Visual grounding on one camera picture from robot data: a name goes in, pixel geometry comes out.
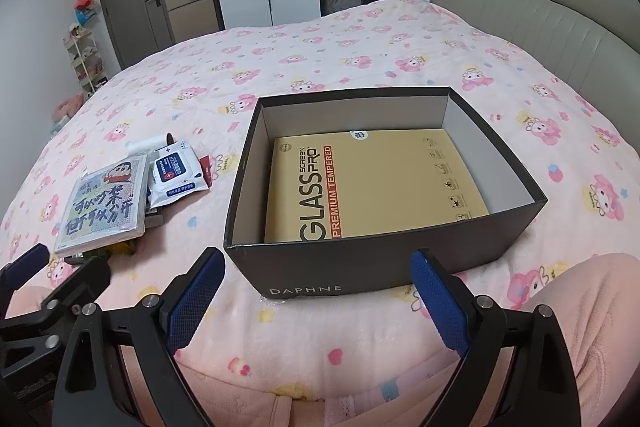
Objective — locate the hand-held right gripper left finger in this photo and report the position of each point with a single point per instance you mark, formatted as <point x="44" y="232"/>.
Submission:
<point x="192" y="292"/>

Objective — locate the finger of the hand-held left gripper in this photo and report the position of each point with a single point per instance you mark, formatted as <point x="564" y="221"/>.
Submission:
<point x="25" y="259"/>
<point x="85" y="277"/>

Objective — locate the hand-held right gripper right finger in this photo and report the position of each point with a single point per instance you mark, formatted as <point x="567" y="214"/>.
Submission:
<point x="440" y="302"/>

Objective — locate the green snack packet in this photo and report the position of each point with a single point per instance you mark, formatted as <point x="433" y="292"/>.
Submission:
<point x="122" y="249"/>

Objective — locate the cartoon picture box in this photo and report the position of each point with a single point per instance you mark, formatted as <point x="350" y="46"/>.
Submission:
<point x="100" y="207"/>

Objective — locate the black screen protector box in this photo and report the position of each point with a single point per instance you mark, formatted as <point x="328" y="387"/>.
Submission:
<point x="156" y="219"/>

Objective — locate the white wet wipes pack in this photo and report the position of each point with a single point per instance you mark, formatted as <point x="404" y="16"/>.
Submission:
<point x="175" y="177"/>

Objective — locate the dark cardboard shoe box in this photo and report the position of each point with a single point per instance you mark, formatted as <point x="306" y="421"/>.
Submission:
<point x="325" y="267"/>

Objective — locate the clear bubble wrap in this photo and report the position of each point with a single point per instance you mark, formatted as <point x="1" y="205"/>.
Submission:
<point x="270" y="300"/>

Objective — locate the red photo card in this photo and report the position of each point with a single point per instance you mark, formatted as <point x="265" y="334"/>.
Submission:
<point x="206" y="169"/>

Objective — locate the yellow screen protector packet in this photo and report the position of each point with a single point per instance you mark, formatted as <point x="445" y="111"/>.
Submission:
<point x="390" y="187"/>

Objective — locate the white roll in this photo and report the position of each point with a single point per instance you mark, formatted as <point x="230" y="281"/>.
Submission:
<point x="145" y="146"/>

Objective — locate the person's pink pajama legs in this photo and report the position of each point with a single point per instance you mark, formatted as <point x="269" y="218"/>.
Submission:
<point x="590" y="332"/>

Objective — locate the pink plush toy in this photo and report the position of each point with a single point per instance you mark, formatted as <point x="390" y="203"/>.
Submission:
<point x="67" y="106"/>

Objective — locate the white shelf rack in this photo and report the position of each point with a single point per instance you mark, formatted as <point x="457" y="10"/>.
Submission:
<point x="87" y="62"/>

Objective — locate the red and blue toy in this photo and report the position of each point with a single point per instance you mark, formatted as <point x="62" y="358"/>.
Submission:
<point x="84" y="7"/>

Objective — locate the pink printed blanket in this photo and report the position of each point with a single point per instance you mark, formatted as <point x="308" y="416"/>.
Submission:
<point x="350" y="57"/>

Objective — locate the beige cabinet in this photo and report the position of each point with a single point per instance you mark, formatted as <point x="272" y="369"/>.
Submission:
<point x="187" y="17"/>

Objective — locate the grey padded headboard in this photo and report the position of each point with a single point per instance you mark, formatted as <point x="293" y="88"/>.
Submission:
<point x="550" y="22"/>

